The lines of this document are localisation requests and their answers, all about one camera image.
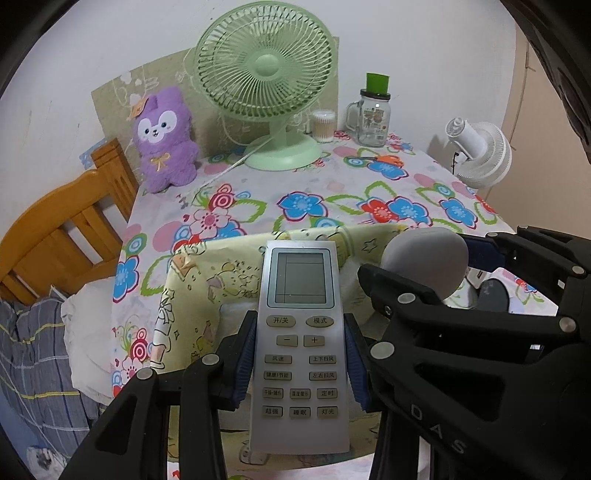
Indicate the small white charger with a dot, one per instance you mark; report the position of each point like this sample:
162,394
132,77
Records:
475,281

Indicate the white standing fan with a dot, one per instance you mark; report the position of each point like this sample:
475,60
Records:
485,152

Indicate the white remote control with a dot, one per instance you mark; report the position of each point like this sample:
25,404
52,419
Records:
300,369

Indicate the purple plush toy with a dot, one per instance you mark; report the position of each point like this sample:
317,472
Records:
164,138

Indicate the white pillow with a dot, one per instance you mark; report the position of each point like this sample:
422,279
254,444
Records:
87,323

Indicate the plaid blue bedding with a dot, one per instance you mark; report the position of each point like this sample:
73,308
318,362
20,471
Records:
32,369

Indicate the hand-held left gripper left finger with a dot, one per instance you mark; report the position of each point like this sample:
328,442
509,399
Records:
242,364

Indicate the wooden bed headboard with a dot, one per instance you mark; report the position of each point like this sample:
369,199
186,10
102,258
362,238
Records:
46,230

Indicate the beige door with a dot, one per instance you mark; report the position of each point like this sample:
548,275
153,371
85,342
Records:
540,161

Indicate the cotton swab container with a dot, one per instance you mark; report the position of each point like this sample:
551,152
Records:
323,127

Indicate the floral tablecloth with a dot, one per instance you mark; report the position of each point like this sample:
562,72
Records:
323,184

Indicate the beige bear print board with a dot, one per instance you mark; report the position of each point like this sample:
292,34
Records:
115,101

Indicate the blue patterned paper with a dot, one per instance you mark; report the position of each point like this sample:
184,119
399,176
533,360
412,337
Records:
90,156

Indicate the yellow printed storage box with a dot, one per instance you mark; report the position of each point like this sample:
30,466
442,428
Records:
217,277

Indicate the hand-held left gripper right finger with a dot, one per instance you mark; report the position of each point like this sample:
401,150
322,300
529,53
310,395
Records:
358,369

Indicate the green desk fan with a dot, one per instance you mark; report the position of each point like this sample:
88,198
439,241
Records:
263,64

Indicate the glass jar with green lid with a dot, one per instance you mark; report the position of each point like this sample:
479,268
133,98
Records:
371,120

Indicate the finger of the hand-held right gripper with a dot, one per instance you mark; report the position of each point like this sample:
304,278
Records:
461,318
545,254

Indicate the grey white patterned cloth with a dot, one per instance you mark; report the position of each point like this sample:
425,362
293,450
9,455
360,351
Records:
44,457

